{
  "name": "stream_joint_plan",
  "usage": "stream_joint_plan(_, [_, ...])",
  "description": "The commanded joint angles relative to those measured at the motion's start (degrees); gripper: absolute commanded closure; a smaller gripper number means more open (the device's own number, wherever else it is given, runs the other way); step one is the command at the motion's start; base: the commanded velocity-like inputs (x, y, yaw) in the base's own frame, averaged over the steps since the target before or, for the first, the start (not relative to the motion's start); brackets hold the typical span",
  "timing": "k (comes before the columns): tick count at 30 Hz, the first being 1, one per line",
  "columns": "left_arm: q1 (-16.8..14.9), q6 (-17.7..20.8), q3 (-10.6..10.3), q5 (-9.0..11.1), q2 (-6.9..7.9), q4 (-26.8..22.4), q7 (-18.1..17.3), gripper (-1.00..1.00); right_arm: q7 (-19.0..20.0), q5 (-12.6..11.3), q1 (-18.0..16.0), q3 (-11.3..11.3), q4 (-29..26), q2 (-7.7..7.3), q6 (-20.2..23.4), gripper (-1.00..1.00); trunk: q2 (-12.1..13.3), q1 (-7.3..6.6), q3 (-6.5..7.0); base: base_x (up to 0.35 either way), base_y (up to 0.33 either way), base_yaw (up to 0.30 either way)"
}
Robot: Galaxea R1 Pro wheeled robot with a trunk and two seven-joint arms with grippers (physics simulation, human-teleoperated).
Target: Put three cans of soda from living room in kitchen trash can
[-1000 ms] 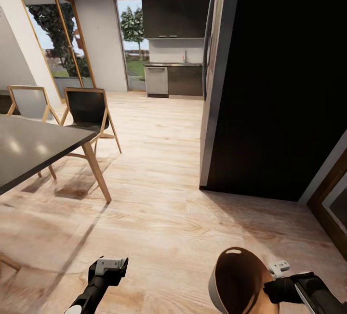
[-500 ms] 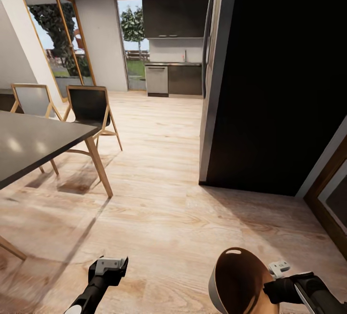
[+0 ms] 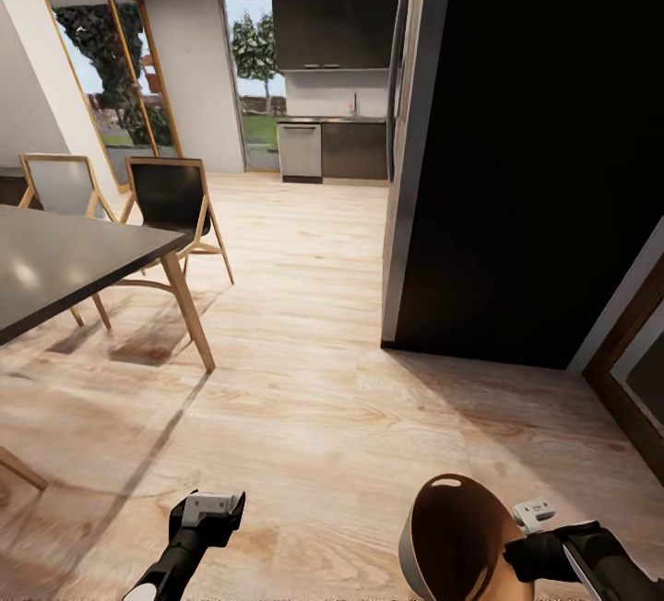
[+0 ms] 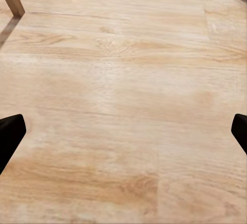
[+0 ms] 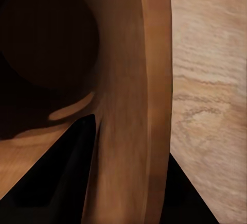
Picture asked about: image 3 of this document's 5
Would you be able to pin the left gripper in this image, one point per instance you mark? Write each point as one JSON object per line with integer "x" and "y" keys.
{"x": 213, "y": 531}

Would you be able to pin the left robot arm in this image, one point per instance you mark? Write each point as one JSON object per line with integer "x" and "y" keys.
{"x": 199, "y": 521}

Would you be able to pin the trash can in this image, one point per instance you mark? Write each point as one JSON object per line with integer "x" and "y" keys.
{"x": 452, "y": 545}

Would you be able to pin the door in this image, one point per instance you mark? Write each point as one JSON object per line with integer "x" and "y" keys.
{"x": 110, "y": 49}

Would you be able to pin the fridge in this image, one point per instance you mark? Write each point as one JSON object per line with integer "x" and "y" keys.
{"x": 526, "y": 172}

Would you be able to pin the dishwasher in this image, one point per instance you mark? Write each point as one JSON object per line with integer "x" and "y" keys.
{"x": 300, "y": 147}

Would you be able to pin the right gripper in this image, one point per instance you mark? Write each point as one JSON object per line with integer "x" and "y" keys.
{"x": 529, "y": 560}

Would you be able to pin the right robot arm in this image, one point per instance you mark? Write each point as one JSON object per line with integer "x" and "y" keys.
{"x": 582, "y": 552}

